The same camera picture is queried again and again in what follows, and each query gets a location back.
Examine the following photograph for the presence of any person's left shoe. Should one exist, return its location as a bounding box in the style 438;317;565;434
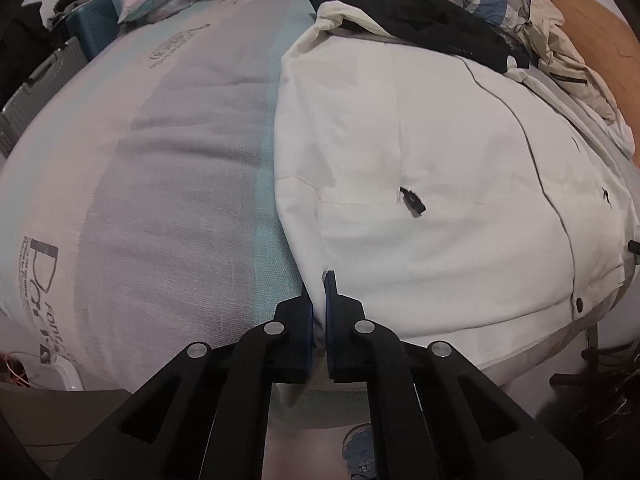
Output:
341;422;383;480

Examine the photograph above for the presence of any striped bed mattress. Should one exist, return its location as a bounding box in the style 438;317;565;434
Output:
0;0;640;431

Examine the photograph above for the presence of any white and black jacket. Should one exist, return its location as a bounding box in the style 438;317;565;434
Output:
272;0;640;386

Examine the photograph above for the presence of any teal suitcase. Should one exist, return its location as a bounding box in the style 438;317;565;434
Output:
67;0;126;61

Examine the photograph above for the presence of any beige jacket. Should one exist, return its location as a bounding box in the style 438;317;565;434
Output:
510;0;633;156

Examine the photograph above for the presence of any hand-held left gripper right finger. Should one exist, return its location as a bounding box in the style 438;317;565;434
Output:
323;270;583;480

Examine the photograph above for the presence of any beige cabinet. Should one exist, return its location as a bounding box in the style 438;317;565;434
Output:
0;385;136;461

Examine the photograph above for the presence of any wooden headboard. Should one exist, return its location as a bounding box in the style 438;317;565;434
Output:
552;0;640;126

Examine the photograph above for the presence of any dark cable bundle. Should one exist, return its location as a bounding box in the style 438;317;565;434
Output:
47;0;108;28

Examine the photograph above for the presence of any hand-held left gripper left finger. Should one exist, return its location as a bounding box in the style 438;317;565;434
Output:
52;296;316;480

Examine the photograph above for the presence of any silver suitcase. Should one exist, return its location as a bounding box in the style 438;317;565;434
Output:
0;36;91;161

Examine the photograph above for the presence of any white plastic box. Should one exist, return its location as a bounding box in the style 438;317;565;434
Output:
0;350;83;391

